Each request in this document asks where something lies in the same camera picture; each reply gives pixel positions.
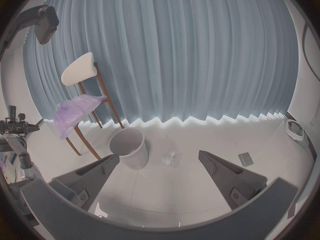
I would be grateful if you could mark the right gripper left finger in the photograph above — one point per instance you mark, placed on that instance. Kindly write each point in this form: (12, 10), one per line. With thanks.
(85, 181)

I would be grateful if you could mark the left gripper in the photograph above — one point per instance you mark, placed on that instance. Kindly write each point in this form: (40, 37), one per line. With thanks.
(15, 128)

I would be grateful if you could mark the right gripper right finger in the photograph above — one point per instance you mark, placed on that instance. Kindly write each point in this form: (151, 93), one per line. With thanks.
(232, 179)

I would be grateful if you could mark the purple plastic bag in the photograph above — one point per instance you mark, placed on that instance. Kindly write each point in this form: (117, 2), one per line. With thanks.
(72, 111)

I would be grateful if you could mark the clear plastic wrapper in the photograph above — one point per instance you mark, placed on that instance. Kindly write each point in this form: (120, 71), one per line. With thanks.
(169, 159)

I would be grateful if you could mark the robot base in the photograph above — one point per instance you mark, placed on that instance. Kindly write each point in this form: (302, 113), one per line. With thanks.
(17, 184)

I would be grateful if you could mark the white trash bin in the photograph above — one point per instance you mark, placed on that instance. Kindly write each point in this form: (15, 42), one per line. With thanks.
(135, 156)

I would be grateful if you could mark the wooden chair white cushions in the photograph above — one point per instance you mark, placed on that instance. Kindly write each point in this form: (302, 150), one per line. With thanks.
(78, 70)

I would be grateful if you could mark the pale blue curtain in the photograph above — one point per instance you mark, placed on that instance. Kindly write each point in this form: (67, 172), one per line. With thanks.
(175, 59)

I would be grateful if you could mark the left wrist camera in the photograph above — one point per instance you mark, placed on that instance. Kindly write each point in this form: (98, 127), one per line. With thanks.
(16, 114)

